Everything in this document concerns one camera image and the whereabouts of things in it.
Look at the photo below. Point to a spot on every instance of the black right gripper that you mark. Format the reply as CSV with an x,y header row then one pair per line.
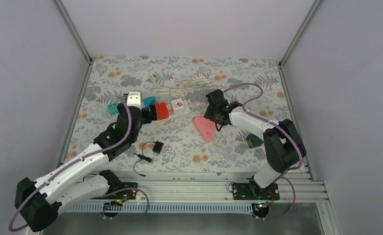
x,y
208,113

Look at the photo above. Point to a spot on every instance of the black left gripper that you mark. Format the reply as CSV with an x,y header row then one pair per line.
x,y
148,118

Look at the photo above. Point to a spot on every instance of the orange cube socket adapter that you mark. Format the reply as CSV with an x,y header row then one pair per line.
x,y
162,111

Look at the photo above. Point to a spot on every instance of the white tiger cube socket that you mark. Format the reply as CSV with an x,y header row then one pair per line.
x,y
178,106

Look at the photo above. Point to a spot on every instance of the dark green cube socket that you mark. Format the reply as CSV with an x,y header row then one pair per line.
x,y
253,141

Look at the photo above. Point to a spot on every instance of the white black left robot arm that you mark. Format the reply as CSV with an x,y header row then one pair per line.
x,y
41,201

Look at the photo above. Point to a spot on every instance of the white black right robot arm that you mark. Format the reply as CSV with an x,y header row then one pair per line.
x,y
284,149

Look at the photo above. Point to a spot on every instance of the cyan flat plug adapter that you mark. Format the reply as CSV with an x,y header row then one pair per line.
x,y
148,100

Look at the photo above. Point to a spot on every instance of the pink power strip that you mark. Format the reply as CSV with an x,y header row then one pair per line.
x,y
205,127

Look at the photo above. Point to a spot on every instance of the white long power strip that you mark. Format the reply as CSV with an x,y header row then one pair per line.
x,y
170,109

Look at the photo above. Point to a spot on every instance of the floral patterned table mat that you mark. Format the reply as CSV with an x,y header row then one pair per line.
x,y
174,144

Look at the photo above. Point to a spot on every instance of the teal power strip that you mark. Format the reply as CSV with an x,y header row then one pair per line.
x,y
113,108

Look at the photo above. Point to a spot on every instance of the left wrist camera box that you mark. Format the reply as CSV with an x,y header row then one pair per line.
x,y
134,98

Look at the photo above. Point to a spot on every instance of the aluminium front rail base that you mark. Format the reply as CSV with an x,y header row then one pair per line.
x,y
212,187

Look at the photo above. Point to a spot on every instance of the aluminium corner frame rail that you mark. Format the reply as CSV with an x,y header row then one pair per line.
x,y
70,25

